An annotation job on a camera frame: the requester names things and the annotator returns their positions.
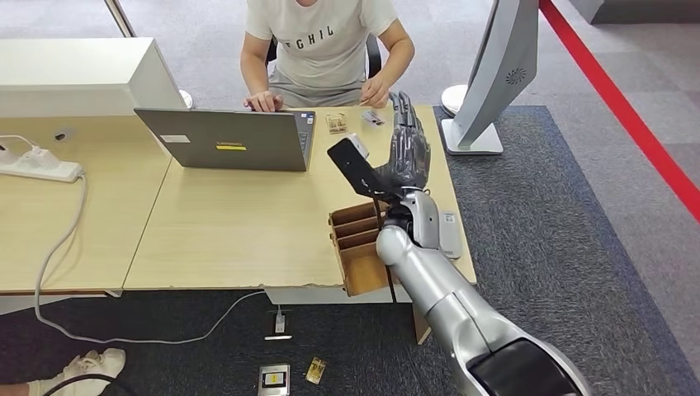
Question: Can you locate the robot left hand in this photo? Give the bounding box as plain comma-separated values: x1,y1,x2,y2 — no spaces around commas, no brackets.
374,91,432,200

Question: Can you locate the person's right hand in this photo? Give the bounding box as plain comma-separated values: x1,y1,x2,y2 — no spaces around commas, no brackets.
243,92,286,113

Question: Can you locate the person's left hand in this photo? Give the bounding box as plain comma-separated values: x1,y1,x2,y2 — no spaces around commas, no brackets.
357,76,392,109

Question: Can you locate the wooden organizer box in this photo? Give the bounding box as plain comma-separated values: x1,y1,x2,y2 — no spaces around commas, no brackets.
328,200,403,298

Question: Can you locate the person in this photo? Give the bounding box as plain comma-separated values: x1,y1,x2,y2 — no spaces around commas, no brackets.
239,0,415,113

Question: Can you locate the pale grey card reader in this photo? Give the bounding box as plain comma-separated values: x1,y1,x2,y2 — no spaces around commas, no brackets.
437,210,464,262

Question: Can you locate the small golden card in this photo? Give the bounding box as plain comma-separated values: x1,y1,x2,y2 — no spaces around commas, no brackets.
304,356,327,385

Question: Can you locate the clear plastic wrap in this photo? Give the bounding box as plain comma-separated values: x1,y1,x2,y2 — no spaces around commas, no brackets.
382,122,432,190

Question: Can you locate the grey laptop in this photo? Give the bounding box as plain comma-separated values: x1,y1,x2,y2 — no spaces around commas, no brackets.
134,106,317,173

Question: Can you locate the grey standing display kiosk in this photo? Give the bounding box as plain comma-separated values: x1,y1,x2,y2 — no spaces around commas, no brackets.
440,0,541,157

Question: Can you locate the wooden desk leg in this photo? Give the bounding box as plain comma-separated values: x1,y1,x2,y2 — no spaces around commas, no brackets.
411,303,433,346

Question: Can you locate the white desk crossbeam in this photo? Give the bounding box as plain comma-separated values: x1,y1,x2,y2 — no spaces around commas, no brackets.
263,284,414,305

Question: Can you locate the red barrier belt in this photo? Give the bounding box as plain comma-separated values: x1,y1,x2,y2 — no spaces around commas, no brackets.
538,0,700,225

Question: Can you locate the black floor socket plate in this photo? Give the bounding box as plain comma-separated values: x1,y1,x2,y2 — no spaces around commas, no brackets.
263,307,294,342

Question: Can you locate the white power strip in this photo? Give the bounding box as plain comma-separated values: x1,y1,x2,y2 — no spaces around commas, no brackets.
0,146,84,184

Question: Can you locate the white power plug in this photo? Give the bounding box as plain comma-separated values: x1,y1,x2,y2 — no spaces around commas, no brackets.
24,144,56,165

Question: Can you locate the grey bench base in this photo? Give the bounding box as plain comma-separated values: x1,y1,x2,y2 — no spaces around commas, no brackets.
565,0,700,26

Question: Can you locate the silver floor box yellow label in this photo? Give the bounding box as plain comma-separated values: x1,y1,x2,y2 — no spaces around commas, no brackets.
257,363,291,396

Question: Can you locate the white sneaker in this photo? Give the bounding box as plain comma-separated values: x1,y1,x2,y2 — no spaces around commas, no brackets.
63,347,127,392

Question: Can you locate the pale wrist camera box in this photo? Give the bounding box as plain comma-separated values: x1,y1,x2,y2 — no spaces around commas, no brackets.
347,134,371,159

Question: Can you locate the black camera bracket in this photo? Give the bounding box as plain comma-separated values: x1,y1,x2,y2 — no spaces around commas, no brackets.
327,137,395,200

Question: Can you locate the black camera cable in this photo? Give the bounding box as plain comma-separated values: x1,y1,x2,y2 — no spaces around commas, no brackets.
372,197,400,305

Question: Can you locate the thin white cable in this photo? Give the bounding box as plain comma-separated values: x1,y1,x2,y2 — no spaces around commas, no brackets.
0,134,36,151

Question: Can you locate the grey power cable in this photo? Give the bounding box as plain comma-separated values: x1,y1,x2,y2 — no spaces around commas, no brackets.
32,172,269,347

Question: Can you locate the black floor cable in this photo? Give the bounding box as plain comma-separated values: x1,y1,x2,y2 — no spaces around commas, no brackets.
40,373,135,396

